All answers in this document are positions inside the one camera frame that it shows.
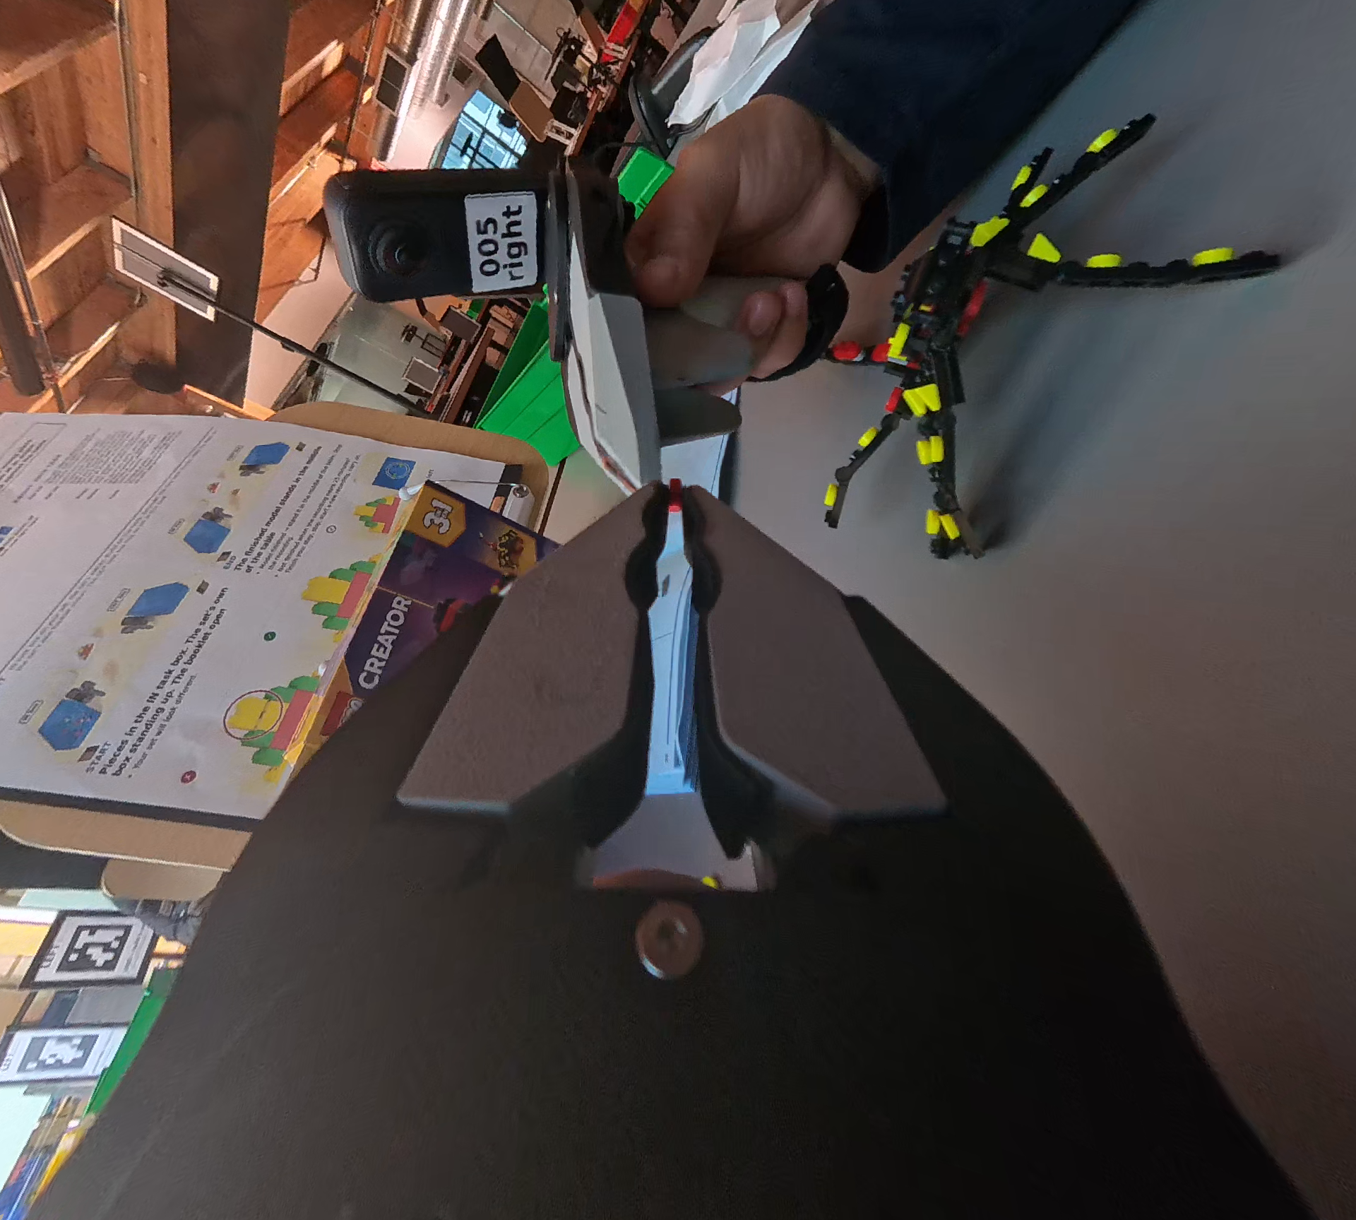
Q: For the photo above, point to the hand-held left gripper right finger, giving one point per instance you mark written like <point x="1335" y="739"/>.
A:
<point x="815" y="701"/>

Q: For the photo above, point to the printed tag sign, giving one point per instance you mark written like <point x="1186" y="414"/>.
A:
<point x="95" y="951"/>
<point x="58" y="1054"/>

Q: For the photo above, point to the purple lego set box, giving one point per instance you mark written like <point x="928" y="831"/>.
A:
<point x="424" y="595"/>

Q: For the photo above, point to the green plastic bin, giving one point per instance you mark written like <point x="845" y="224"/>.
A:
<point x="518" y="405"/>

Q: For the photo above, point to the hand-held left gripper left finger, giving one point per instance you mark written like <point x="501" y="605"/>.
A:
<point x="530" y="680"/>

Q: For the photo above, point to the printed task sheet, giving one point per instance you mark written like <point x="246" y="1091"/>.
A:
<point x="158" y="585"/>

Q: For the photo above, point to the person's right forearm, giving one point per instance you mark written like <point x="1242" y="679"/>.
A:
<point x="953" y="23"/>

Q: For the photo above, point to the white sign plate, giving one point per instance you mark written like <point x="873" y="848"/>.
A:
<point x="158" y="266"/>

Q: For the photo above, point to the small red lego piece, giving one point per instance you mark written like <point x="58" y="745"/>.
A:
<point x="675" y="495"/>

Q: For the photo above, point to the person's right hand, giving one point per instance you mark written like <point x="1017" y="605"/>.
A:
<point x="742" y="193"/>

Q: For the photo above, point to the black yellow lego spider model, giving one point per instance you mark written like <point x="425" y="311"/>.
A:
<point x="932" y="309"/>

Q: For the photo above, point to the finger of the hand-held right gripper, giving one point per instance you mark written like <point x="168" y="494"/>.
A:
<point x="620" y="395"/>
<point x="693" y="417"/>

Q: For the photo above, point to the clear plastic bag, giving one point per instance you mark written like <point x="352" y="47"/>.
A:
<point x="742" y="45"/>

